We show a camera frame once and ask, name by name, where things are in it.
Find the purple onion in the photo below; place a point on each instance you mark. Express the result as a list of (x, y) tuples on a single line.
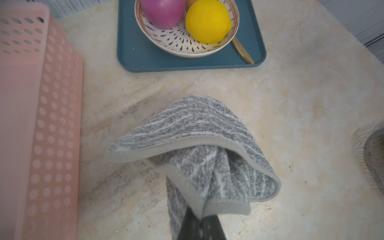
[(164, 14)]

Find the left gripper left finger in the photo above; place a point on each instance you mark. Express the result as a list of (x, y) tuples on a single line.
[(191, 228)]

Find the pink plastic basket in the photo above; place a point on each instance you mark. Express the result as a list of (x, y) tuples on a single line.
[(41, 101)]

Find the teal rectangular tray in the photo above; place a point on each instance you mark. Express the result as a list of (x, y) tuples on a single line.
[(143, 47)]

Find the yellow lemon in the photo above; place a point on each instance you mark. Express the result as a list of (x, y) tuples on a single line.
[(208, 21)]

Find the wooden spoon handle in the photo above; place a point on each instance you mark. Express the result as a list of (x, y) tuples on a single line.
[(242, 51)]

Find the grey striped dishcloth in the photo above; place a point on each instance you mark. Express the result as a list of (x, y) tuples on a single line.
[(211, 161)]

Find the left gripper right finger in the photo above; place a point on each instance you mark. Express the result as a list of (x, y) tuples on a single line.
[(212, 228)]

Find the white patterned bowl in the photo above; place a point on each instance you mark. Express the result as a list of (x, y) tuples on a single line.
[(178, 41)]

